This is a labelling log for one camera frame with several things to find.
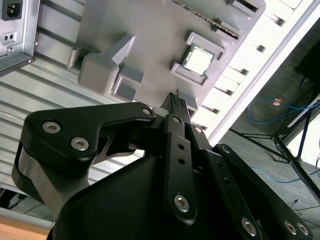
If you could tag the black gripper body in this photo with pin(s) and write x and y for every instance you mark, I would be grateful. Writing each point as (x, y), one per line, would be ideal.
(112, 212)

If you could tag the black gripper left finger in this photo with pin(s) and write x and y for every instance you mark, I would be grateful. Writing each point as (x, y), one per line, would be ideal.
(178, 175)

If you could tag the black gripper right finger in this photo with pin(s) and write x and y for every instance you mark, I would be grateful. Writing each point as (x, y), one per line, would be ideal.
(225, 175)

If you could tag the silver CPU chip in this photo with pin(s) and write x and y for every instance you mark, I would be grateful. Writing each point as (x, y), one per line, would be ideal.
(198, 60)

